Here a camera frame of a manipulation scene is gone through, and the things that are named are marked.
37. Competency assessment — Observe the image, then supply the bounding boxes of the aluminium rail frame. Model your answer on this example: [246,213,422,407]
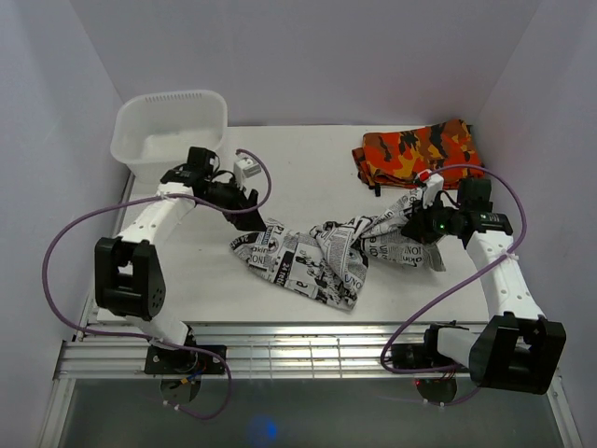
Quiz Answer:
[39,176,584,448]

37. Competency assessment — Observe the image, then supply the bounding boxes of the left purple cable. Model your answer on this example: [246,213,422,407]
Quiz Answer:
[42,147,273,419]

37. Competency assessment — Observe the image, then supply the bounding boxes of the white plastic basket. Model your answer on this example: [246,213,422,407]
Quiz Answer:
[110,90,229,184]

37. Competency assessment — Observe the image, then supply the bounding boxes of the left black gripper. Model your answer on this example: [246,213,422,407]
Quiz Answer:
[199,173,266,231]

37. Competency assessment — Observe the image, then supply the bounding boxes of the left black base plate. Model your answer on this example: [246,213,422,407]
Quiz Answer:
[144,345,228,375]

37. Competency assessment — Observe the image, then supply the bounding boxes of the orange camouflage folded trousers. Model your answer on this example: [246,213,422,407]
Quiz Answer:
[352,119,484,195]

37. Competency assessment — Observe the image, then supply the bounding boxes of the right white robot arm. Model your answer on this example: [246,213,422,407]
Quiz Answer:
[402,173,566,395]

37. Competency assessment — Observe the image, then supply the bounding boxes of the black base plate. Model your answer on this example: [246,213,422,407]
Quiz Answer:
[144,345,228,375]
[389,343,468,372]

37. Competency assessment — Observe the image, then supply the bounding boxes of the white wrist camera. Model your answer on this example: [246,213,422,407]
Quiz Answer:
[416,170,444,209]
[233,157,261,186]

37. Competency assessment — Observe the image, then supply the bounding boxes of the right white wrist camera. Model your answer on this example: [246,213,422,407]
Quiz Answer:
[416,170,444,209]

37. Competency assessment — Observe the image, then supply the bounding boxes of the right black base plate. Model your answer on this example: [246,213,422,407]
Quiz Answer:
[389,343,468,372]

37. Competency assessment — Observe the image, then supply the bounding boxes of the newspaper print trousers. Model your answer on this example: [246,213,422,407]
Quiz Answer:
[230,189,446,311]

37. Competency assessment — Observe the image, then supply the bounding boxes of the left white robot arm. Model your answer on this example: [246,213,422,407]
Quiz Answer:
[94,147,268,373]

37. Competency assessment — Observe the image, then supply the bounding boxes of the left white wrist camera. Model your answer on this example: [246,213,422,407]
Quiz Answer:
[233,157,261,186]

